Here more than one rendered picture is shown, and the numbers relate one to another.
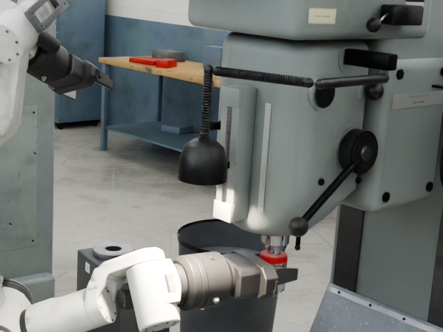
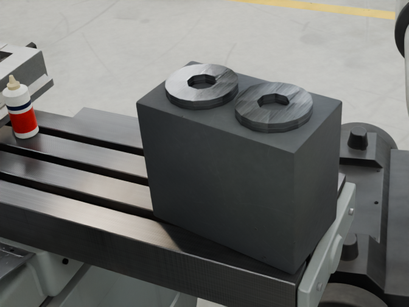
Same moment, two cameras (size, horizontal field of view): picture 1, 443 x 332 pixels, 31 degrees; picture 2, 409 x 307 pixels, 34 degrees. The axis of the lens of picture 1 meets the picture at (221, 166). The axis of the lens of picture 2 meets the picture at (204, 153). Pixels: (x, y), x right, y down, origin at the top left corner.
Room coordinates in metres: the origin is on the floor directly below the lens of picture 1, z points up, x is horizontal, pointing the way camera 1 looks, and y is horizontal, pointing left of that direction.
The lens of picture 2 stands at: (2.26, -0.05, 1.52)
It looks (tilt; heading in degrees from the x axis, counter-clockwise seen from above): 36 degrees down; 162
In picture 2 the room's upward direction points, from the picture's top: 5 degrees counter-clockwise
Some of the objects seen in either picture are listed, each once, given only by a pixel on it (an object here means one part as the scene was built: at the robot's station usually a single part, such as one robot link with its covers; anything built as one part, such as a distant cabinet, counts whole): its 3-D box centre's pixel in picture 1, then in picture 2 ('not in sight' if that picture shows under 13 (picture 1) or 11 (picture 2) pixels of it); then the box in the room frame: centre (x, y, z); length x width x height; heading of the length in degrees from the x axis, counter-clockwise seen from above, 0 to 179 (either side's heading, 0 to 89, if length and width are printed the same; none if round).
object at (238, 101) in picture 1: (235, 153); not in sight; (1.22, -0.02, 1.45); 0.04 x 0.04 x 0.21; 44
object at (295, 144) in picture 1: (286, 131); not in sight; (1.29, -0.10, 1.47); 0.21 x 0.19 x 0.32; 44
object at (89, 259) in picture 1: (121, 299); (240, 158); (1.64, 0.20, 1.01); 0.22 x 0.12 x 0.20; 34
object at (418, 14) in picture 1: (389, 18); not in sight; (1.24, -0.24, 1.66); 0.12 x 0.04 x 0.04; 134
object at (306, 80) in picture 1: (266, 77); not in sight; (1.10, -0.05, 1.58); 0.17 x 0.01 x 0.01; 62
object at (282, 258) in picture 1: (273, 255); not in sight; (1.29, -0.10, 1.25); 0.05 x 0.05 x 0.01
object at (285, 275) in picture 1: (283, 276); not in sight; (1.27, -0.11, 1.23); 0.06 x 0.02 x 0.03; 122
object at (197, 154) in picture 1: (203, 158); not in sight; (1.14, 0.03, 1.45); 0.07 x 0.07 x 0.06
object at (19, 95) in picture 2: not in sight; (19, 104); (1.28, -0.04, 0.97); 0.04 x 0.04 x 0.11
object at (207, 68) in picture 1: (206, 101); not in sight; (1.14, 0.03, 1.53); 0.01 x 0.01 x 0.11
